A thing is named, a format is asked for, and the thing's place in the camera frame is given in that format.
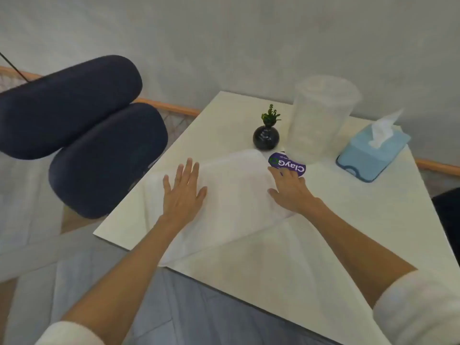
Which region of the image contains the person's left hand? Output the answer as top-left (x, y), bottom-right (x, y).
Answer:
top-left (158, 158), bottom-right (208, 230)

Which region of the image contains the person's right hand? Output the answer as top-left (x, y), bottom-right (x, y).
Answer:
top-left (267, 167), bottom-right (321, 214)

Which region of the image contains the white rectangular tray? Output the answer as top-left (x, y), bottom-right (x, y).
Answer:
top-left (142, 149), bottom-right (299, 268)

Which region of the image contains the light blue tissue box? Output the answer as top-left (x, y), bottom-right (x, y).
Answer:
top-left (336, 124), bottom-right (412, 183)

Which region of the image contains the person's right forearm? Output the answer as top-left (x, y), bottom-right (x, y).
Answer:
top-left (297, 198), bottom-right (418, 310)

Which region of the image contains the person's left forearm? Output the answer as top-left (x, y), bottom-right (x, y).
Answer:
top-left (59, 217), bottom-right (191, 345)

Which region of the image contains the white tissue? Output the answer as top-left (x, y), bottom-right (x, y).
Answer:
top-left (367, 108), bottom-right (405, 149)

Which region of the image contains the round purple sticker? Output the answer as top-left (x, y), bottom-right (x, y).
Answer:
top-left (268, 151), bottom-right (307, 178)

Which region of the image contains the black vase with green plant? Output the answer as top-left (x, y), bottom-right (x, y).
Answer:
top-left (253, 103), bottom-right (282, 151)

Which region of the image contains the clear plastic lidded container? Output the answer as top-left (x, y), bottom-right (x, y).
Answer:
top-left (286, 75), bottom-right (362, 166)

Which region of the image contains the dark blue padded chair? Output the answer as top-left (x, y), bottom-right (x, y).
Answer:
top-left (0, 55), bottom-right (169, 219)
top-left (431, 187), bottom-right (460, 267)

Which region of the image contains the white right sleeve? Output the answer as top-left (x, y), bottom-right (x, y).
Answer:
top-left (373, 269), bottom-right (460, 345)

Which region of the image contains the white sleeve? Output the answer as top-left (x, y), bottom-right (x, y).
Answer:
top-left (35, 321), bottom-right (105, 345)
top-left (373, 269), bottom-right (460, 345)

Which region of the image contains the white left sleeve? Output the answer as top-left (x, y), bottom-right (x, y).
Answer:
top-left (35, 321), bottom-right (105, 345)

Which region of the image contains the wooden wall rail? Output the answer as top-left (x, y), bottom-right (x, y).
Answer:
top-left (0, 66), bottom-right (460, 176)

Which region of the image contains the thin black cable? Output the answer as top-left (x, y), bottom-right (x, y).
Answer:
top-left (0, 52), bottom-right (30, 82)

